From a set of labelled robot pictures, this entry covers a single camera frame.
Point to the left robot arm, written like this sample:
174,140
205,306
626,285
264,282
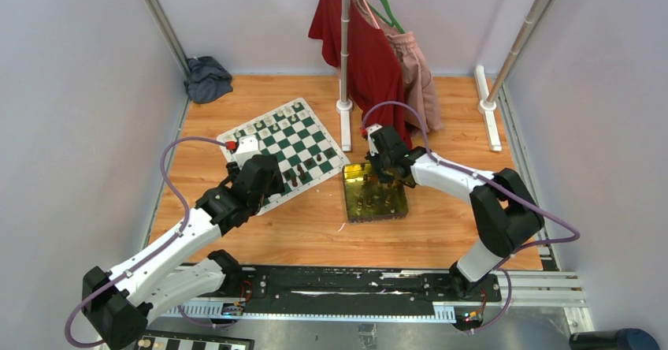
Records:
121,302

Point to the white clothes rack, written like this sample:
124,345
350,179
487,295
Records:
344,105

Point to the red t-shirt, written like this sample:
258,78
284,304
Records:
374,74

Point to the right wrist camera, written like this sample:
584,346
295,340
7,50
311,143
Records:
368,131

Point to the pink shorts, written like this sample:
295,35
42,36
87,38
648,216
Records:
418,83

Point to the green clothes hanger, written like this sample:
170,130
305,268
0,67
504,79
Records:
389,17

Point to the dark blue crumpled cloth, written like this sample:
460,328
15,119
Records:
207,81

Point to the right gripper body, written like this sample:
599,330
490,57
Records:
382,164

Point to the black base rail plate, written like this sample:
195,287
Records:
344,292

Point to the dark blue bottle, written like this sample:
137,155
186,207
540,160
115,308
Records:
622,339

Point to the green white chess mat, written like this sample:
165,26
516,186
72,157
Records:
293,133

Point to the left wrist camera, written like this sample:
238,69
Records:
247,148

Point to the yellow metal tin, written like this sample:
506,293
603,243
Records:
367,199

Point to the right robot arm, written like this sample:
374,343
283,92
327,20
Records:
502,206

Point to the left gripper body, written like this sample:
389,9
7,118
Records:
276,187

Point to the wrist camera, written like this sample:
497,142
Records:
247,148
368,131

